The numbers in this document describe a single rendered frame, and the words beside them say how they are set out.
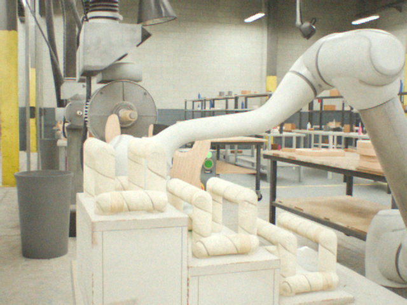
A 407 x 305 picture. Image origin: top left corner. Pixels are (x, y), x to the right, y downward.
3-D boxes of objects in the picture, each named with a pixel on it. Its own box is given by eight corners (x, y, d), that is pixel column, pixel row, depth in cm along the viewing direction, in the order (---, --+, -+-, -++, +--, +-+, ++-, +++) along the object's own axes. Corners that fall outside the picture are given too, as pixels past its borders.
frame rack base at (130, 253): (74, 278, 101) (73, 192, 99) (149, 272, 106) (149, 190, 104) (93, 335, 75) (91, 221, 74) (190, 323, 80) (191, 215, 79)
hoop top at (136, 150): (126, 154, 98) (126, 137, 98) (142, 153, 99) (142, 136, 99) (149, 164, 79) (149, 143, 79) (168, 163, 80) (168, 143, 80)
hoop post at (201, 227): (189, 254, 86) (189, 199, 85) (207, 253, 87) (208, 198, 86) (195, 259, 83) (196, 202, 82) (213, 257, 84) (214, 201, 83)
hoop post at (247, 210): (234, 250, 89) (235, 197, 88) (251, 249, 90) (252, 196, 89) (241, 255, 86) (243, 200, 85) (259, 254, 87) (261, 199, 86)
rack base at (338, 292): (220, 266, 110) (220, 261, 110) (282, 260, 115) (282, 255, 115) (280, 312, 85) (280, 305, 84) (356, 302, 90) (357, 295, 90)
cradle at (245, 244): (191, 253, 85) (191, 234, 85) (253, 248, 89) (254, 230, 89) (198, 259, 82) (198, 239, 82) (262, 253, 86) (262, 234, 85)
